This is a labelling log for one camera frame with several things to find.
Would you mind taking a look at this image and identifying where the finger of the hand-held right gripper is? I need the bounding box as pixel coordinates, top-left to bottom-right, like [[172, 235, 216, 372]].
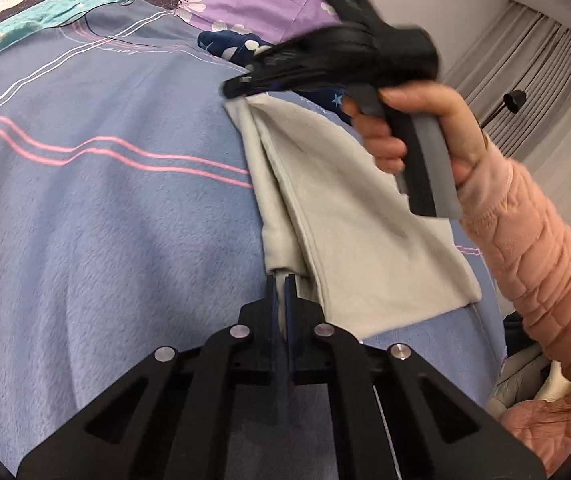
[[222, 26, 382, 101]]

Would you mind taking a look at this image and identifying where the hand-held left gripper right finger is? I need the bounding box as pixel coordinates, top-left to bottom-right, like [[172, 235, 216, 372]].
[[285, 272, 547, 480]]

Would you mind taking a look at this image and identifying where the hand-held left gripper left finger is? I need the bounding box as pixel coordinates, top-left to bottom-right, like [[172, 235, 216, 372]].
[[18, 274, 281, 480]]

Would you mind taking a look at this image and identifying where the beige small garment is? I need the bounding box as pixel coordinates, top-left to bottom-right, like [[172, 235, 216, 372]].
[[225, 94, 483, 341]]

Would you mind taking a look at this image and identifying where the person's right forearm pink sleeve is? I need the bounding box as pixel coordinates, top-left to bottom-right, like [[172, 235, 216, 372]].
[[458, 132, 571, 397]]

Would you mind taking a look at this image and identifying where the person's right hand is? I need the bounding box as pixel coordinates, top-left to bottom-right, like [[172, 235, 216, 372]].
[[350, 82, 489, 188]]

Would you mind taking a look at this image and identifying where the navy star print garment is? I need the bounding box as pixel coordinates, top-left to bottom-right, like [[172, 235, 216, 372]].
[[199, 29, 355, 125]]

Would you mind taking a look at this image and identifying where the grey pleated curtain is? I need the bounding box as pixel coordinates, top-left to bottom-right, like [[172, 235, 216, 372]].
[[443, 0, 571, 263]]

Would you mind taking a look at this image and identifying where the blue striped fleece blanket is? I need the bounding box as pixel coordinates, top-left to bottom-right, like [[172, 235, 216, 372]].
[[0, 2, 510, 480]]

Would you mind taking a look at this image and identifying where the grey padded cloth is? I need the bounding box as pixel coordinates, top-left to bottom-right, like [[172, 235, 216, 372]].
[[486, 345, 571, 419]]

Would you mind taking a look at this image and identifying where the teal star print cloth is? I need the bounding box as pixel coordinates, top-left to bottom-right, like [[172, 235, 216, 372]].
[[0, 0, 134, 74]]

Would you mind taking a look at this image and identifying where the person's pink padded jacket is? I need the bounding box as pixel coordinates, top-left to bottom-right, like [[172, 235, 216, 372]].
[[497, 392, 571, 467]]

